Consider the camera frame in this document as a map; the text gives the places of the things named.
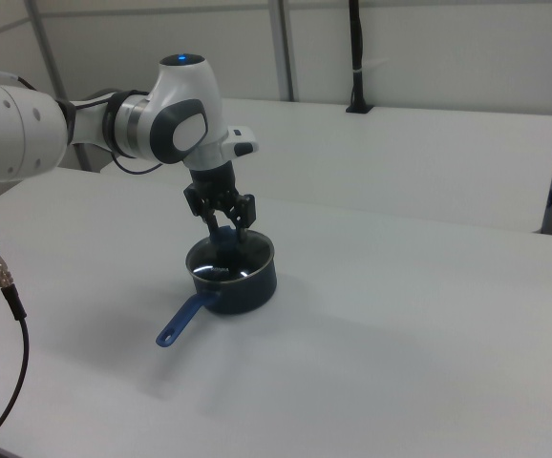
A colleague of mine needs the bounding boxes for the black arm wrist cable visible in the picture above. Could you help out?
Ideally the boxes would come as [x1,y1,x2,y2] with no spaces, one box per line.
[107,89,163,176]

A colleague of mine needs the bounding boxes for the dark blue saucepan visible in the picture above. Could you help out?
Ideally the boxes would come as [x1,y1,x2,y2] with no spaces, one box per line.
[155,230,278,348]

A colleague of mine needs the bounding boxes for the glass lid with blue knob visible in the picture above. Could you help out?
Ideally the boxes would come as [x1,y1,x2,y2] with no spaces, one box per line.
[187,226,273,283]

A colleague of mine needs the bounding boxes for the white side table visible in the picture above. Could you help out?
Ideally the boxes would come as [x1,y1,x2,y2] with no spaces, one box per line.
[99,97,552,235]

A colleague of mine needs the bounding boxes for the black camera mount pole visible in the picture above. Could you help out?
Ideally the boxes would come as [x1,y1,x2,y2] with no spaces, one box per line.
[345,0,373,115]

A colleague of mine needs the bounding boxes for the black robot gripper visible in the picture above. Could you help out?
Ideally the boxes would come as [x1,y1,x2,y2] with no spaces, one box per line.
[182,160,259,245]

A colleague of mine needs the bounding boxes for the grey partition frame post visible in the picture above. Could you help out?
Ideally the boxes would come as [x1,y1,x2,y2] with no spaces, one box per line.
[268,0,302,102]

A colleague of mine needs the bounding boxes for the black cable with metal connector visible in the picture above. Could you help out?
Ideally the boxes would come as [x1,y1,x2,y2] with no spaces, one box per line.
[0,177,32,444]

